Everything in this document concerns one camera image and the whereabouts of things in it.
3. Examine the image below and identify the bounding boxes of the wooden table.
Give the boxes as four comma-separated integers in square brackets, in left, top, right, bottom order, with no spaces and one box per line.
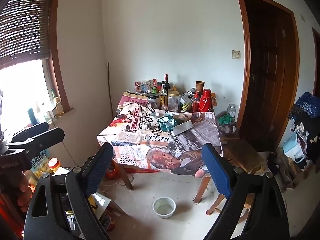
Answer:
[113,161,211,204]

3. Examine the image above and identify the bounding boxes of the dark wooden door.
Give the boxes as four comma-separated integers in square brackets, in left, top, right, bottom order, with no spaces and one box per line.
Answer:
[237,0,299,151]

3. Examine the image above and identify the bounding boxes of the dark wine bottle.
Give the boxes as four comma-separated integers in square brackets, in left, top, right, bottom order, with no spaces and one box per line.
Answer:
[164,74,171,93]

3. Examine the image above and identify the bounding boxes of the yellow green knobbly fruit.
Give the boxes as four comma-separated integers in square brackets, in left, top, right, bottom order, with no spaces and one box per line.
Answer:
[182,103,193,112]

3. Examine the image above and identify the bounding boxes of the white plastic trash bowl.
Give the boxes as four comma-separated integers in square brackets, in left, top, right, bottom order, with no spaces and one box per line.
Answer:
[152,197,176,219]

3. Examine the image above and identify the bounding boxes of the printed newspaper tablecloth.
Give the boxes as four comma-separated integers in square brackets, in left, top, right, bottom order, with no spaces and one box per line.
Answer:
[97,92,223,178]

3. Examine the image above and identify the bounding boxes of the wooden stool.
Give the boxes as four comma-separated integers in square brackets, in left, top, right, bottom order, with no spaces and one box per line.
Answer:
[202,139,265,216]

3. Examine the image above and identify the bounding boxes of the teal snack wrapper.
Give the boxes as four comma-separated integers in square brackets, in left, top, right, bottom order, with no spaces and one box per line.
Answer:
[157,115,178,132]

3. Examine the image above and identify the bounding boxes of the brown clay vase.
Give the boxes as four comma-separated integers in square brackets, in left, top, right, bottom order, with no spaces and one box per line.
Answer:
[195,81,205,94]

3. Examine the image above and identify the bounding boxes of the person's left hand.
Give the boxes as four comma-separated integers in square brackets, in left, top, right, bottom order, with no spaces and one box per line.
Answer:
[17,174,33,212]

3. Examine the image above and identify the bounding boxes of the grey spoon box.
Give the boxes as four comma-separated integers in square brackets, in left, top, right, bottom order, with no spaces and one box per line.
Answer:
[171,120,193,137]

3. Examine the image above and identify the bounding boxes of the black lid glass jar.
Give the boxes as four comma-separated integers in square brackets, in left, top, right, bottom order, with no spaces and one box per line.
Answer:
[148,93,161,109]

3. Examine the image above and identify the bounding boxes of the red thermos jug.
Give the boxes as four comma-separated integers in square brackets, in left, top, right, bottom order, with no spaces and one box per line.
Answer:
[199,89,213,112]

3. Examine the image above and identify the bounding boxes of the wall light switch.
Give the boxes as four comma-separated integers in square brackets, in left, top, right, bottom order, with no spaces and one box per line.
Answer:
[232,50,241,60]

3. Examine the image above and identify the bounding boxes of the bamboo window blind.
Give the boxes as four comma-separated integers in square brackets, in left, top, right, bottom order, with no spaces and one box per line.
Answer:
[1,0,52,69]

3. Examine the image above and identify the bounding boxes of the clear glass jar on stool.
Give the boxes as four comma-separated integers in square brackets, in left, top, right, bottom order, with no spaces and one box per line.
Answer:
[227,103,236,118]

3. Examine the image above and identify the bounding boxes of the green plastic bag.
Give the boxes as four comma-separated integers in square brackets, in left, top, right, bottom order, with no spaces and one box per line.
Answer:
[217,114,235,126]

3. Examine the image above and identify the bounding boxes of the glass jar yellow lid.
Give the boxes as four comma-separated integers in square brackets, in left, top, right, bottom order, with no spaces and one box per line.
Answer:
[168,90,181,112]

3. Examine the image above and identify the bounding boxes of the red sauce squeeze bottle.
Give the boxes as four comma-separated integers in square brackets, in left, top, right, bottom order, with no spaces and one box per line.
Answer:
[192,90,201,113]

